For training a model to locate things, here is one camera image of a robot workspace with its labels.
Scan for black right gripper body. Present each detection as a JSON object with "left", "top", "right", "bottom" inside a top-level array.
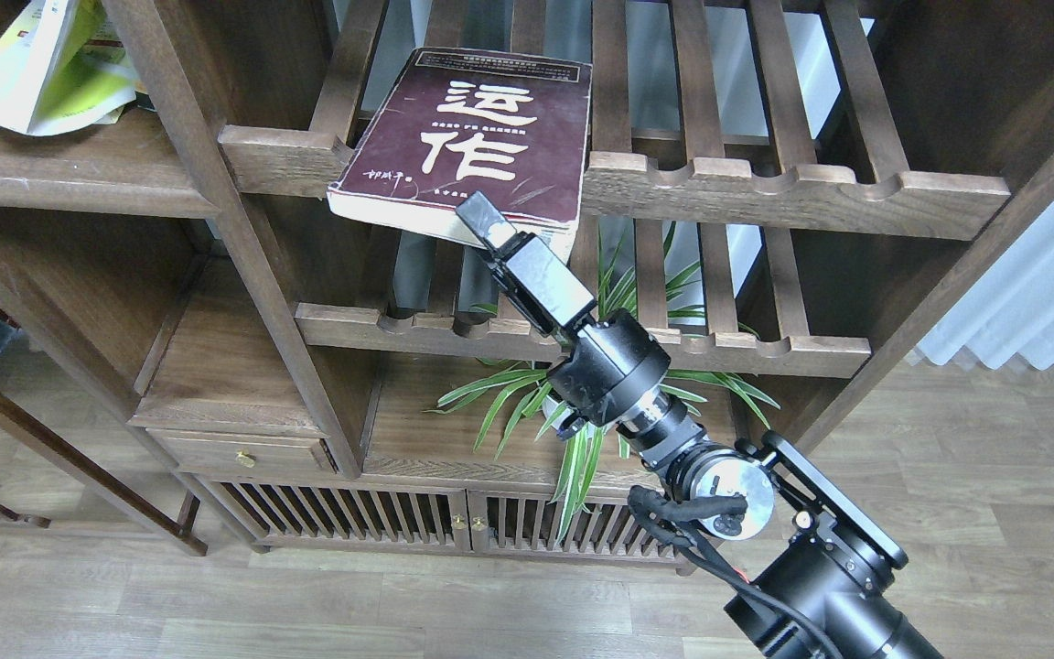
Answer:
[{"left": 482, "top": 233, "right": 672, "bottom": 442}]

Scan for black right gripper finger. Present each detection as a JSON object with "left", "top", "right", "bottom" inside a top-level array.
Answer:
[{"left": 455, "top": 191, "right": 522, "bottom": 257}]

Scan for maroon book white characters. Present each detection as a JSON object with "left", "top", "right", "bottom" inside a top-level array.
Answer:
[{"left": 328, "top": 49, "right": 591, "bottom": 260}]

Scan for yellow green cover book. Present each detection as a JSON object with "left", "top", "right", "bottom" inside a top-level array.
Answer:
[{"left": 0, "top": 1, "right": 139, "bottom": 136}]

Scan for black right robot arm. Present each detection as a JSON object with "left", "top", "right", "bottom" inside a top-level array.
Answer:
[{"left": 457, "top": 193, "right": 940, "bottom": 658}]

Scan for green spider plant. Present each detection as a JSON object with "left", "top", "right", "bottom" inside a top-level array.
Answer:
[{"left": 436, "top": 224, "right": 782, "bottom": 543}]

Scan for wooden furniture at left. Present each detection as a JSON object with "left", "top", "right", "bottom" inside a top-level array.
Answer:
[{"left": 0, "top": 261, "right": 210, "bottom": 557}]

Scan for white plant pot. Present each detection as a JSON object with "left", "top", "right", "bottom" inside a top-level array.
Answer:
[{"left": 547, "top": 408, "right": 575, "bottom": 441}]

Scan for dark wooden bookshelf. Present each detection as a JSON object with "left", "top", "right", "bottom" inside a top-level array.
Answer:
[{"left": 0, "top": 1, "right": 1054, "bottom": 562}]

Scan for brass drawer knob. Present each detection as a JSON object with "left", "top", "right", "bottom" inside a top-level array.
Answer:
[{"left": 234, "top": 450, "right": 258, "bottom": 469}]

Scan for upright book top left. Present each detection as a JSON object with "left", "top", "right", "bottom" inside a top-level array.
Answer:
[{"left": 134, "top": 81, "right": 157, "bottom": 113}]

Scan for white curtain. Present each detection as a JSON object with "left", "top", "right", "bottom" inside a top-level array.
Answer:
[{"left": 911, "top": 200, "right": 1054, "bottom": 370}]

